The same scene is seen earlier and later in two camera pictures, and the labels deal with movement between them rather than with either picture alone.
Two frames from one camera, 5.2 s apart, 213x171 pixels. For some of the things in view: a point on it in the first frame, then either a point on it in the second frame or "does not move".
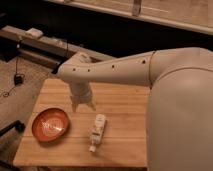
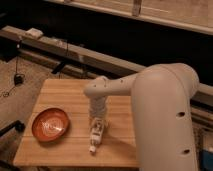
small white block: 34,33 does not move
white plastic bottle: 97,133 does not move
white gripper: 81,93 to 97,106
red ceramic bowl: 50,124 does not move
